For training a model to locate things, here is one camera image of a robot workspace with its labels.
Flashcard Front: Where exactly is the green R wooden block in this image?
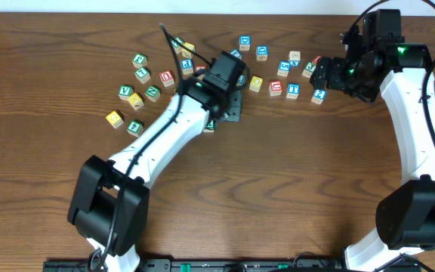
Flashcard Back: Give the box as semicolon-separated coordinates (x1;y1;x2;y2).
203;120;217;132

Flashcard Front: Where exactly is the yellow O block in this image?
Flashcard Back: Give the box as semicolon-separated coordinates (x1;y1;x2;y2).
249;76;263;92

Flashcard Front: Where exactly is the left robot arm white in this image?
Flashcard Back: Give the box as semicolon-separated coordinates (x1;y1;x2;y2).
67;70;242;271

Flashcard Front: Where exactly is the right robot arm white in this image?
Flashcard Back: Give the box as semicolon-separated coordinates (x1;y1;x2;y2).
310;42;435;271

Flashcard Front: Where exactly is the red block far right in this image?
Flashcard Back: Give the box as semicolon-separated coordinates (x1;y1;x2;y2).
312;55;321;64

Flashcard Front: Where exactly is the blue 2 wooden block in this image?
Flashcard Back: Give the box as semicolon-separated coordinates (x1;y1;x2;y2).
311;89;327;104

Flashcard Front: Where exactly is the green J block right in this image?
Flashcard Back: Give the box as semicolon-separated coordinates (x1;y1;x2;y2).
302;62;316;79

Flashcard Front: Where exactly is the blue L wooden block lower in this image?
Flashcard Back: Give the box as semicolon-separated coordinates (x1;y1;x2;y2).
236;74;245;86

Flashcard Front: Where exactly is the blue l wooden block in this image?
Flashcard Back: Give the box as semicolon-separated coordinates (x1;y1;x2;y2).
230;49;242;60
236;74;245;86

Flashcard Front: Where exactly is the red U block right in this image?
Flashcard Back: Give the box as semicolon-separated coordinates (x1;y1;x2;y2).
269;80;283;97

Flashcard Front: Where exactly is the blue X wooden block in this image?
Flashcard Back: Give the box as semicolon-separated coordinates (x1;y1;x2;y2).
288;51;301;67

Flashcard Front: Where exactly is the blue T wooden block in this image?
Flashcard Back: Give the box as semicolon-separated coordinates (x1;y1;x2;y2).
286;83;301;100

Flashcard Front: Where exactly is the blue 5 wooden block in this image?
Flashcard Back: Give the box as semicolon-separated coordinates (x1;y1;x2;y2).
277;60;291;77

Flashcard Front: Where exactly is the red A wooden block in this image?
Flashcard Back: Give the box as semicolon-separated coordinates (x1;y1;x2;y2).
195;65;208;73

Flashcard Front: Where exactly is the blue L wooden block upper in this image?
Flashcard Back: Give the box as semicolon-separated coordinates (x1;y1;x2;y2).
230;49;242;60

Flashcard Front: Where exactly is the blue D wooden block right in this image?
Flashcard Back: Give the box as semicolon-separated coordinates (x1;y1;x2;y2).
256;45;269;61

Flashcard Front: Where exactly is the blue d wooden block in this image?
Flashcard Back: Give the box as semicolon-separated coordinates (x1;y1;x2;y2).
256;45;269;61
239;36;251;51

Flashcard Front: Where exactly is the blue P wooden block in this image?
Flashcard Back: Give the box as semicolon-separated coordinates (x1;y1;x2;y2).
180;59;194;75

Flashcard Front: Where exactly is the blue D wooden block top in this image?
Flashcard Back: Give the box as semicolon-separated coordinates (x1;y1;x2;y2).
239;36;251;51

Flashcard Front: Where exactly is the yellow wooden block near Z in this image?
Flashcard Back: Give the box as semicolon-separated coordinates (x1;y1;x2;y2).
181;42;195;59

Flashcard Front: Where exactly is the green N wooden block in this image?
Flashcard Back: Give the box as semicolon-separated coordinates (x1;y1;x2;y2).
145;85;161;102

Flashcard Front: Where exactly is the green Z wooden block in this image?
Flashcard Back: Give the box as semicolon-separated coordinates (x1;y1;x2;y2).
171;36;184;54

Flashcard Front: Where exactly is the green 7 wooden block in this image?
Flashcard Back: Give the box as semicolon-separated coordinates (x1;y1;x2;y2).
134;66;151;84

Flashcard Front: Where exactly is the yellow K wooden block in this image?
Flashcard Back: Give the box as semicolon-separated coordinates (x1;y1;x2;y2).
127;93;144;110

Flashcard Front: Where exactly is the green 4 wooden block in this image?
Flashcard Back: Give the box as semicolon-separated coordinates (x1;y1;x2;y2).
127;120;143;138

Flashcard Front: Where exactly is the green J wooden block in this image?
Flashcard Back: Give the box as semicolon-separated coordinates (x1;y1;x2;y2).
132;53;148;68

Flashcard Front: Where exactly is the green V wooden block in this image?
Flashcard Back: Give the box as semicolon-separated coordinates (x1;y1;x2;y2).
118;85;134;100

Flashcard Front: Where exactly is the yellow G wooden block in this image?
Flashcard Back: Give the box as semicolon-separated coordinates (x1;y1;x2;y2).
106;110;124;128

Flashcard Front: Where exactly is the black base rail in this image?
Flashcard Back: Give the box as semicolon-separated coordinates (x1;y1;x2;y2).
42;256;426;272

